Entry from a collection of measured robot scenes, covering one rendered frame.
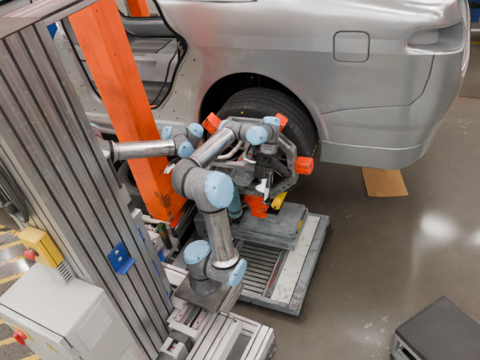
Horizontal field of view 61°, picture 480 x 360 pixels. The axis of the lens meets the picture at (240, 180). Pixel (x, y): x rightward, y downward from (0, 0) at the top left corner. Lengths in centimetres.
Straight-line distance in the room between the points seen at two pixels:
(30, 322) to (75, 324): 16
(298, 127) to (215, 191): 106
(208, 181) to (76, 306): 59
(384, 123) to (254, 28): 83
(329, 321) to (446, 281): 79
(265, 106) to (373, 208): 140
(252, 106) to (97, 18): 88
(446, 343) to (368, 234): 108
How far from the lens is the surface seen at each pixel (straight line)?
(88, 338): 151
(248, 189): 256
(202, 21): 234
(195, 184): 136
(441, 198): 346
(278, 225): 286
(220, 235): 149
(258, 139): 162
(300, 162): 229
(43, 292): 157
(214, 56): 238
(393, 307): 275
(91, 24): 203
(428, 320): 234
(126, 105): 215
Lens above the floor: 229
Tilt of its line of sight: 39 degrees down
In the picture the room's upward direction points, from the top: 11 degrees counter-clockwise
